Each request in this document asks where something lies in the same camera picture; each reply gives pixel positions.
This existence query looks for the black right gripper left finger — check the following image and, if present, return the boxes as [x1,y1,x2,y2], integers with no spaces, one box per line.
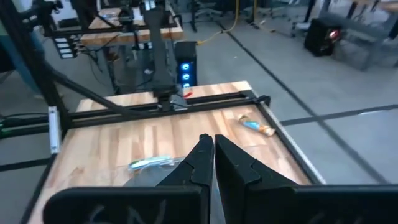
[42,133,215,224]

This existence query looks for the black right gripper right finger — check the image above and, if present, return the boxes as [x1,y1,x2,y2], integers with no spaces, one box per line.
[214,134,398,224]

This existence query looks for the white blue granola bar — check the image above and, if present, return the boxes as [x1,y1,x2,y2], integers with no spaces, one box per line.
[127,154,175,171]

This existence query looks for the light blue orange granola bar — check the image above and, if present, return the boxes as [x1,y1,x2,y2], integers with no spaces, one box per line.
[238,114,277,137]

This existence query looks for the grey round mat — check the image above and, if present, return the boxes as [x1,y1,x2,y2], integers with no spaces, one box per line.
[123,167,187,187]

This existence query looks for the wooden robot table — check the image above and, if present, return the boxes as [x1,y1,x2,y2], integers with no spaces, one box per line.
[80,7,184,46]

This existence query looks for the black computer tower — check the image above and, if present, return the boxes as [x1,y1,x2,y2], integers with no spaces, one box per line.
[303,17,341,57]

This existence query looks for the black office chair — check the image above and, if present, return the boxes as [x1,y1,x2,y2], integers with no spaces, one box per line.
[189,0,218,34]

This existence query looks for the black panel with white labels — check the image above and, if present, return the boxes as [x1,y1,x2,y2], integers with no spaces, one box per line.
[52,35,77,60]

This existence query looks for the wooden top desk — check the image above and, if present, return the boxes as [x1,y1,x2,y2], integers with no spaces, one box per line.
[320,0,398,71]

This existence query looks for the black computer tower ring lights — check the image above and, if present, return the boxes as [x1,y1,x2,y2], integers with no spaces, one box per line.
[174,40,198,90]

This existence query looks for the silver metal frame bracket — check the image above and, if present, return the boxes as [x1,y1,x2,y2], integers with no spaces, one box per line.
[48,105,62,155]

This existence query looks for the black aluminium frame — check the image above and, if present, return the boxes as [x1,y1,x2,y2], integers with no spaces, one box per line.
[0,0,326,224]

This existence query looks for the orange extension cable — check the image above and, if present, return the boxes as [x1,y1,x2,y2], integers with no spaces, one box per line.
[197,0,276,46]

